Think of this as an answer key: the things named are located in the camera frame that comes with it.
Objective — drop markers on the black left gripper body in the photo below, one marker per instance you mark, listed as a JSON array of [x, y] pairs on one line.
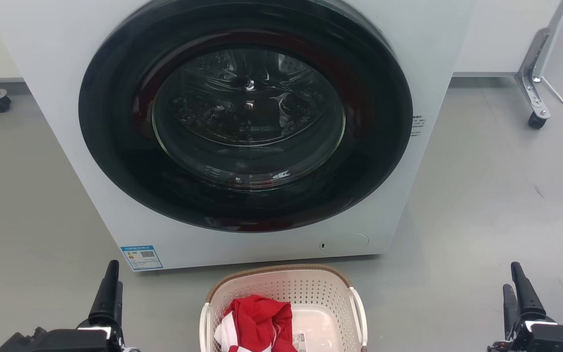
[[61, 342]]

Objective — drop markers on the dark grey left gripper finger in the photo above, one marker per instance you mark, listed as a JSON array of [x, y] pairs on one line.
[[106, 298], [119, 308]]

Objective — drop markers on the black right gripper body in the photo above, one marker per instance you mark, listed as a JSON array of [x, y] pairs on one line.
[[555, 340]]

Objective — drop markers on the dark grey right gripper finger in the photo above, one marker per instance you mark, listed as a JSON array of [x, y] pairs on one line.
[[509, 308], [526, 293]]

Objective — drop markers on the cream perforated laundry basket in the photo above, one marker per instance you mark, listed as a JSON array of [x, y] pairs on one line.
[[311, 293]]

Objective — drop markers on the blue energy label sticker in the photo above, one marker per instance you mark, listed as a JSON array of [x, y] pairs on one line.
[[141, 257]]

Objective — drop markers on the red and white garment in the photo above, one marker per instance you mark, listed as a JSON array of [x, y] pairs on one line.
[[257, 320]]

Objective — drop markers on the black round washer door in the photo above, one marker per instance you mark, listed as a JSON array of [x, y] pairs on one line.
[[115, 146]]

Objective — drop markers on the white oval filter cover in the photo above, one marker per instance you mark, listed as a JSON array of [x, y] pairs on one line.
[[344, 243]]

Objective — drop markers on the white printed care tag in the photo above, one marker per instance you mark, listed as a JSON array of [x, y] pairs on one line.
[[299, 342]]

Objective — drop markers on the white front-load washing machine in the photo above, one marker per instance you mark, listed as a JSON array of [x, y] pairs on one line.
[[56, 98]]

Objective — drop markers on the silver metal stand leg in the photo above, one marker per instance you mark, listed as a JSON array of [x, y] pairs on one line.
[[530, 73]]

